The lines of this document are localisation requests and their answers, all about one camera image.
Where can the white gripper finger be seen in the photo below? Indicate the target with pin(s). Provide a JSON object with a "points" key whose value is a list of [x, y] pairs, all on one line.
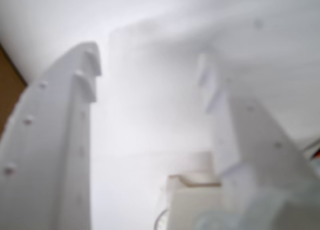
{"points": [[260, 165], [50, 139]]}

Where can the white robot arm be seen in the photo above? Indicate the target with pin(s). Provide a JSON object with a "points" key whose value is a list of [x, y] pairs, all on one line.
{"points": [[190, 202]]}

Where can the brown cardboard box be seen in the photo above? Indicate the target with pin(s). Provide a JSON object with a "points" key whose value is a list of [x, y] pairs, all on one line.
{"points": [[10, 94]]}

